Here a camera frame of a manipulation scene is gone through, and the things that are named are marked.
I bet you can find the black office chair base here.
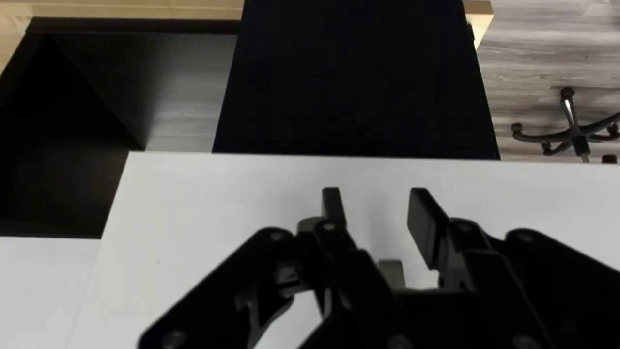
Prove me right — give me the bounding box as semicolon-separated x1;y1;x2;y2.
510;85;620;164

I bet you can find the black cube shelf cabinet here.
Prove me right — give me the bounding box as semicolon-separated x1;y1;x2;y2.
0;15;242;240

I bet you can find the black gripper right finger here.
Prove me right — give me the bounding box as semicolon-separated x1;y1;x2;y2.
405;185;620;349

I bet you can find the white drawer with silver handle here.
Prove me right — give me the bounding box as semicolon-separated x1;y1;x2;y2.
64;150;620;349

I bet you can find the white cabinet door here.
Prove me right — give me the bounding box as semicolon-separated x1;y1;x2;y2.
0;234;107;349

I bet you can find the black fabric storage basket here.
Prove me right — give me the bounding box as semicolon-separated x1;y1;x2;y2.
211;0;504;162

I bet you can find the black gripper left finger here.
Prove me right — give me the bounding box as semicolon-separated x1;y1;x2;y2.
136;185;417;349

